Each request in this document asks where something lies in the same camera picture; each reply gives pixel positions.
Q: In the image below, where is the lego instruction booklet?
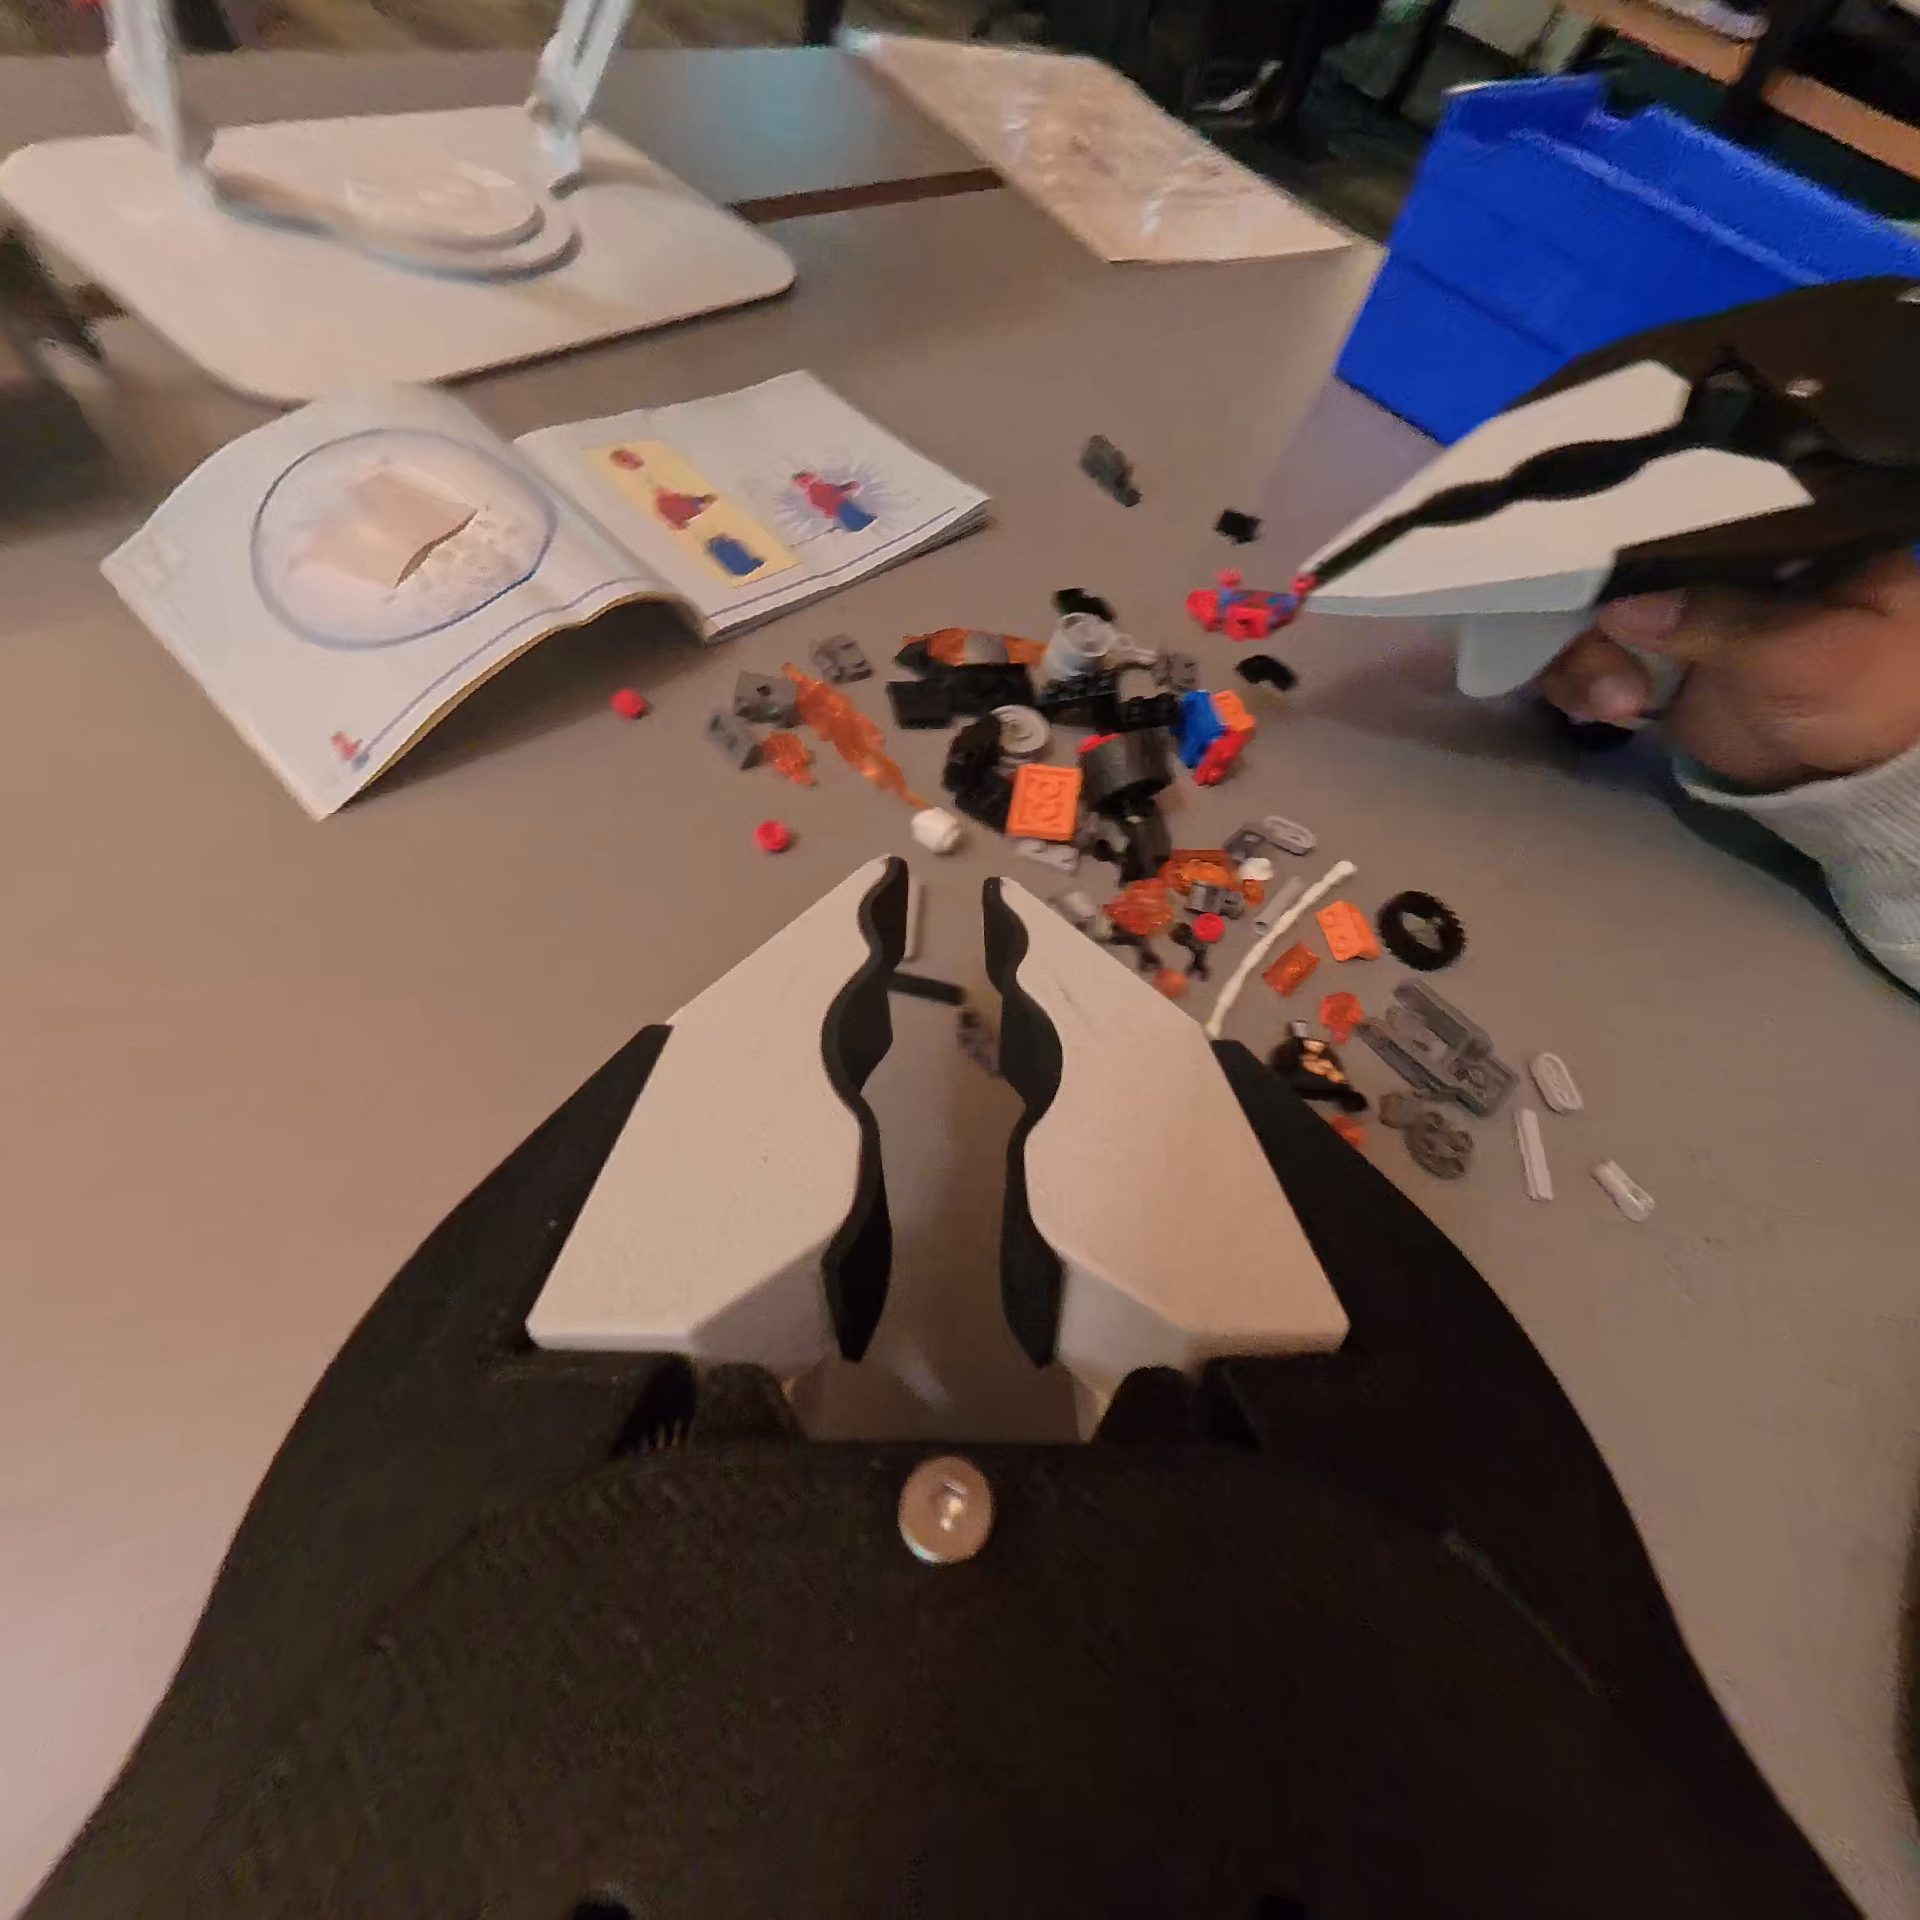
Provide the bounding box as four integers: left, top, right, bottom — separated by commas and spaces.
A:
102, 369, 996, 821

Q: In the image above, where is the person's right forearm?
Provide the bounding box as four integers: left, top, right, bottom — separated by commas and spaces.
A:
1672, 732, 1920, 995

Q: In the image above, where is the pile of lego pieces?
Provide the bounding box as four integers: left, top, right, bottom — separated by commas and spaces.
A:
606, 584, 1659, 1223

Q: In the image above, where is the blue plastic bin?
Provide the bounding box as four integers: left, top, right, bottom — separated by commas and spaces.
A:
1333, 73, 1920, 443

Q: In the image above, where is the person's right hand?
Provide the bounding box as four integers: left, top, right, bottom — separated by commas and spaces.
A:
1536, 553, 1920, 785

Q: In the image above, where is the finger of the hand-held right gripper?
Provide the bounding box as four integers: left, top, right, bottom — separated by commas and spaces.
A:
1302, 445, 1819, 619
1296, 356, 1700, 594

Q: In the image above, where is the white lego string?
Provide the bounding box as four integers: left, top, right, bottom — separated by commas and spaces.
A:
1203, 858, 1355, 1040

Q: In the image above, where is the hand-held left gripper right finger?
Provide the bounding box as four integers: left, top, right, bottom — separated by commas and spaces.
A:
982, 876, 1349, 1433

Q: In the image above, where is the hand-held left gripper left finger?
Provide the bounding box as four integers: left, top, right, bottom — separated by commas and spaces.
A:
524, 854, 911, 1403

